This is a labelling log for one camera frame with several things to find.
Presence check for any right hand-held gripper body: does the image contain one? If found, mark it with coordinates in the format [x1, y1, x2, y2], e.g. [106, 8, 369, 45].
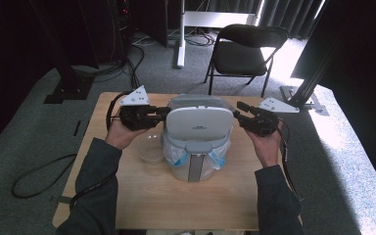
[246, 97, 301, 138]

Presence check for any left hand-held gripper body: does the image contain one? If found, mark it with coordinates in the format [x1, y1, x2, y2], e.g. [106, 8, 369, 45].
[118, 84, 151, 131]

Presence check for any clear plastic bowl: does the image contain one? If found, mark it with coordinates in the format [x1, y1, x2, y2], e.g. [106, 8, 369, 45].
[137, 133, 166, 165]

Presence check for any grey lidded trash bin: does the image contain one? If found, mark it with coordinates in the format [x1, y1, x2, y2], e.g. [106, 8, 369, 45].
[160, 93, 236, 183]

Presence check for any person's right hand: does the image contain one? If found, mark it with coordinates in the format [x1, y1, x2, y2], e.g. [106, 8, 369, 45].
[246, 124, 284, 168]

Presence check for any person's left hand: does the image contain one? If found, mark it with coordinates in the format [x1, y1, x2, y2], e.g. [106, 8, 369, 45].
[105, 117, 149, 152]

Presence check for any white blue-banded trash bag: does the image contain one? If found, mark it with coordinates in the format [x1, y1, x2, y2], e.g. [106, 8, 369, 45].
[161, 129, 233, 169]

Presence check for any black folding chair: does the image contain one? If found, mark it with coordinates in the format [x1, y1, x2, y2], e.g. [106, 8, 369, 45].
[203, 23, 290, 99]

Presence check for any metal stand with base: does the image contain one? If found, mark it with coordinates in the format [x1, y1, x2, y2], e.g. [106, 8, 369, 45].
[279, 30, 331, 118]

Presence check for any black tape strip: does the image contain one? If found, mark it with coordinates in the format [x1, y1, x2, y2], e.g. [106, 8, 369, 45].
[72, 119, 82, 137]

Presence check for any black stand with base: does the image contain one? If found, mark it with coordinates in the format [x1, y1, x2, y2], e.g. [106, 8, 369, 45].
[28, 0, 96, 105]

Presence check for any dark equipment rack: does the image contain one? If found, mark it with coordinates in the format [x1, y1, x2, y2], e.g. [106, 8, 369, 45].
[109, 0, 135, 64]

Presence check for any grey curtain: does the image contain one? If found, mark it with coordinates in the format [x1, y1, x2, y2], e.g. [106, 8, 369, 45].
[205, 0, 328, 39]

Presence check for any right hand-held gripper cable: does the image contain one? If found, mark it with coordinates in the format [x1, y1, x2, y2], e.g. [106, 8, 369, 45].
[275, 118, 304, 201]

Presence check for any hand-held gripper cable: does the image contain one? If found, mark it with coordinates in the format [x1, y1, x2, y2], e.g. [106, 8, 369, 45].
[275, 118, 304, 201]
[11, 90, 135, 211]

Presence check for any bundle of black floor cables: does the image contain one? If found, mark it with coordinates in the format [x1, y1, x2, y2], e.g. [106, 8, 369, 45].
[71, 30, 216, 90]

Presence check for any white desk frame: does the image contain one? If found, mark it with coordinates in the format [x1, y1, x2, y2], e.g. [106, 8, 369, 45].
[175, 0, 264, 70]

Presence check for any left hand-held gripper cable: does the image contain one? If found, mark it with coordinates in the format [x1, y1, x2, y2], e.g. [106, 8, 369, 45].
[11, 90, 135, 211]

